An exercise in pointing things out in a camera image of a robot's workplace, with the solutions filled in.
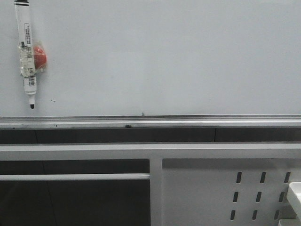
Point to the white plastic bin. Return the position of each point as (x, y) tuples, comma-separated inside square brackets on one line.
[(294, 198)]

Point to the white metal pegboard frame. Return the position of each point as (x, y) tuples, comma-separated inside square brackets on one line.
[(215, 184)]

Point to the aluminium whiteboard tray rail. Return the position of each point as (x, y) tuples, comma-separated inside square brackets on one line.
[(143, 121)]

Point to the white whiteboard marker pen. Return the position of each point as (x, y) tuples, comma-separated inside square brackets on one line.
[(25, 46)]

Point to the red round magnet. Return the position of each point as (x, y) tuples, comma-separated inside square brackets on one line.
[(40, 57)]

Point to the large white whiteboard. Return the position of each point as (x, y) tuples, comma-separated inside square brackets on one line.
[(156, 57)]

